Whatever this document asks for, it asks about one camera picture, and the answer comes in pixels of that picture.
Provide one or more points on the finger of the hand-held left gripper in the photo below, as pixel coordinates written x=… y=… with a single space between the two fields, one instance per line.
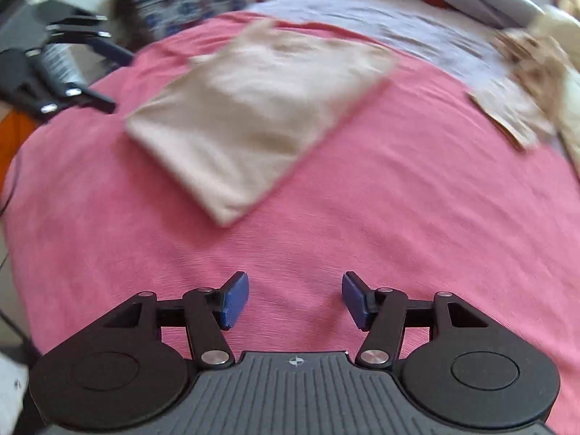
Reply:
x=113 y=52
x=97 y=102

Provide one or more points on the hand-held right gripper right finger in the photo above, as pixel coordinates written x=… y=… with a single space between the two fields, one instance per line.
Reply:
x=355 y=301

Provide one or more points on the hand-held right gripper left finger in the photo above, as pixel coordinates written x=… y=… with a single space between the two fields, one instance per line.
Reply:
x=235 y=301

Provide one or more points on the pale pink t-shirt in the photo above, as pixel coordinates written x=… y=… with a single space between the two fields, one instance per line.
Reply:
x=253 y=113

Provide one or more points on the beige t-shirt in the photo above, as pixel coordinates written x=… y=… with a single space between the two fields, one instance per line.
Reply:
x=512 y=99

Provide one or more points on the blue patterned storage bag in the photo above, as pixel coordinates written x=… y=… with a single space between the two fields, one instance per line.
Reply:
x=190 y=4

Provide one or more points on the pink blanket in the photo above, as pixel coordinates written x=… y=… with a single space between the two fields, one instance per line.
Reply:
x=385 y=199

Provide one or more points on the lilac bed sheet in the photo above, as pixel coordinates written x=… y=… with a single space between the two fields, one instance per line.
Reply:
x=408 y=27

